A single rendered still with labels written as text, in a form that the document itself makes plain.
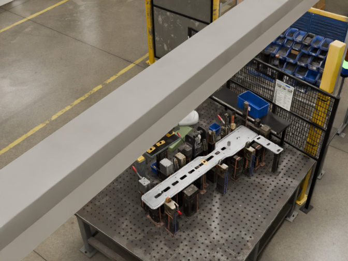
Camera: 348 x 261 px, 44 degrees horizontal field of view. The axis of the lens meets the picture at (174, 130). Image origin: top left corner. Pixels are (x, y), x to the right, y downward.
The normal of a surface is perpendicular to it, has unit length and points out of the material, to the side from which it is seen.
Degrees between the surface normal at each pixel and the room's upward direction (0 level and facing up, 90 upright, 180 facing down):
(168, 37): 90
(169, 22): 89
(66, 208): 90
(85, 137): 0
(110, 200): 0
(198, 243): 0
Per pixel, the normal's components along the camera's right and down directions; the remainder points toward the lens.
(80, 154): -0.02, -0.75
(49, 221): 0.80, 0.39
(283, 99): -0.73, 0.46
